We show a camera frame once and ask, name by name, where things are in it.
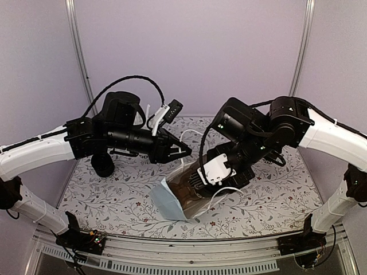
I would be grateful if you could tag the aluminium frame post right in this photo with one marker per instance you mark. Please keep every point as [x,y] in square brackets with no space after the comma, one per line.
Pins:
[304,41]

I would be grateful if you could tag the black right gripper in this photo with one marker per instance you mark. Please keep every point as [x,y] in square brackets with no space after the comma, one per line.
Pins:
[241,180]

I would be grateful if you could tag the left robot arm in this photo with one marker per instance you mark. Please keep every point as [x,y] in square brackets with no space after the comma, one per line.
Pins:
[121,127]

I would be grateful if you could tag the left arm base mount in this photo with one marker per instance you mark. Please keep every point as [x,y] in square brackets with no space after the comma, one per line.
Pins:
[92,242]

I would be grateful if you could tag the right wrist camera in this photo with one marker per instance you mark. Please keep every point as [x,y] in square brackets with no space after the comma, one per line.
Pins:
[216,171]

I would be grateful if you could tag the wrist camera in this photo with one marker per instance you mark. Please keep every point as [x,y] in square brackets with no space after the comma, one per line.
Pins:
[216,171]
[164,115]

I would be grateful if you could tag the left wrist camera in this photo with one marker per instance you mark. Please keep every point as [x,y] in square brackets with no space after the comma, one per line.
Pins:
[164,115]

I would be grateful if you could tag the aluminium table front rail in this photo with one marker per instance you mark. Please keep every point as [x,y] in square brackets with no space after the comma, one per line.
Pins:
[134,255]

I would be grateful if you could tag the stack of paper cups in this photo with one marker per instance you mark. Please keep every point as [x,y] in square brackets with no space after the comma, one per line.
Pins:
[270,159]

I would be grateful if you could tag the stack of black lids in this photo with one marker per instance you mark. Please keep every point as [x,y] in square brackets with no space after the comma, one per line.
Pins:
[102,164]

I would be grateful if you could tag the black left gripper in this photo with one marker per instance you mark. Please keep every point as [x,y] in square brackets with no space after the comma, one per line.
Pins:
[164,141]

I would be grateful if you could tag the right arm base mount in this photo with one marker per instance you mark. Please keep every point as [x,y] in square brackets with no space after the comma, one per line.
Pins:
[300,242]

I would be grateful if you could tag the aluminium frame post left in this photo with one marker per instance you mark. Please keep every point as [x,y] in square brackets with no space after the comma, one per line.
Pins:
[73,25]

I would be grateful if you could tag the light blue paper bag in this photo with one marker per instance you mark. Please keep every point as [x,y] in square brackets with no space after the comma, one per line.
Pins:
[182,195]

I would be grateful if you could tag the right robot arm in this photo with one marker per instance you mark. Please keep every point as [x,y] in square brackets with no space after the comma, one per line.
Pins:
[294,122]

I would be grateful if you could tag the aluminium frame post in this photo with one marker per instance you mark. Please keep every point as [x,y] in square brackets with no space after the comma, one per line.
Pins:
[304,41]
[73,25]

